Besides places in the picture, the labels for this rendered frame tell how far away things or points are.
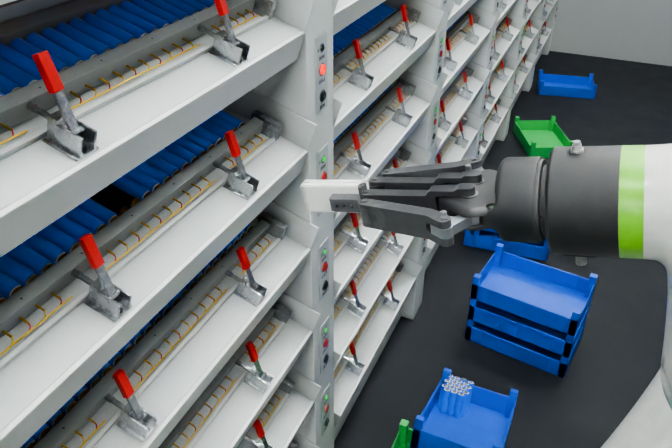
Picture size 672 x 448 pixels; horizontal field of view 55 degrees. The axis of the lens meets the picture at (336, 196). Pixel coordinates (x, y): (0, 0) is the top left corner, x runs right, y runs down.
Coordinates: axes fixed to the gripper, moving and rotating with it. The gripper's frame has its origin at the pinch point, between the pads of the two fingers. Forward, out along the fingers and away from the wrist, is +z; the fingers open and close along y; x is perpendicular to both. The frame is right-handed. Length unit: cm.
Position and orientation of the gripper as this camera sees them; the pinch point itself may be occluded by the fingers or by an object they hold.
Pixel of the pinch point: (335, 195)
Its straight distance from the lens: 64.3
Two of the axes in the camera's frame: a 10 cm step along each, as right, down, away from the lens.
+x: -2.0, -8.8, -4.3
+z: -9.0, -0.2, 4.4
